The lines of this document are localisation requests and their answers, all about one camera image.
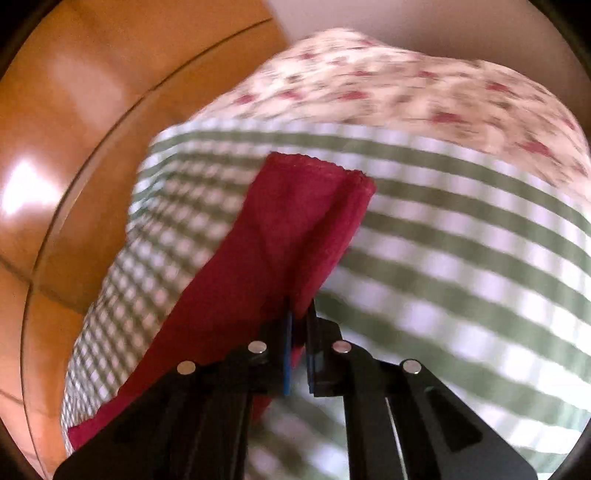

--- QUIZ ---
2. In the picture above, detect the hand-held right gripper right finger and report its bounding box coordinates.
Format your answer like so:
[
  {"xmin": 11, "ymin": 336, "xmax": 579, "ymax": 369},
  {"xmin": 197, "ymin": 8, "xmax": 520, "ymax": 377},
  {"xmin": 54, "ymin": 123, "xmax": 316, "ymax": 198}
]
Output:
[{"xmin": 305, "ymin": 299, "xmax": 540, "ymax": 480}]

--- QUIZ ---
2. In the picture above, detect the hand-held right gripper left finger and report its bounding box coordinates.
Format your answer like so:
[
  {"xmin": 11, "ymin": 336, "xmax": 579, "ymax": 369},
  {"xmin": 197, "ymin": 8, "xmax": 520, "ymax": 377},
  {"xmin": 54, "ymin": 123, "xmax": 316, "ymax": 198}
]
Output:
[{"xmin": 53, "ymin": 308, "xmax": 295, "ymax": 480}]

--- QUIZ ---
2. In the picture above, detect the dark red garment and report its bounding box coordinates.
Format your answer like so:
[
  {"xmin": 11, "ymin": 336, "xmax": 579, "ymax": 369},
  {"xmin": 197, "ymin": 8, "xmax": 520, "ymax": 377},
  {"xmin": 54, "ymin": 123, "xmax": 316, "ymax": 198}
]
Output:
[{"xmin": 67, "ymin": 151, "xmax": 377, "ymax": 450}]

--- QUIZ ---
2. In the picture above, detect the green checked bedsheet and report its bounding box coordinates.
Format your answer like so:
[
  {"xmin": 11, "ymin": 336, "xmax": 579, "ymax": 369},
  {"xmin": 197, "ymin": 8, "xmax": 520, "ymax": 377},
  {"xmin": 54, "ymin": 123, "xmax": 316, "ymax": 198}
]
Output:
[{"xmin": 60, "ymin": 117, "xmax": 591, "ymax": 480}]

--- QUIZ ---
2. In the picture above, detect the floral quilt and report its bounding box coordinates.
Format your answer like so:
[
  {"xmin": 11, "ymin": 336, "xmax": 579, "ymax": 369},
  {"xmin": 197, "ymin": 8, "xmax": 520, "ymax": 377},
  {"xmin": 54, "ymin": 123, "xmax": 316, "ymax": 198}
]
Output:
[{"xmin": 182, "ymin": 28, "xmax": 591, "ymax": 185}]

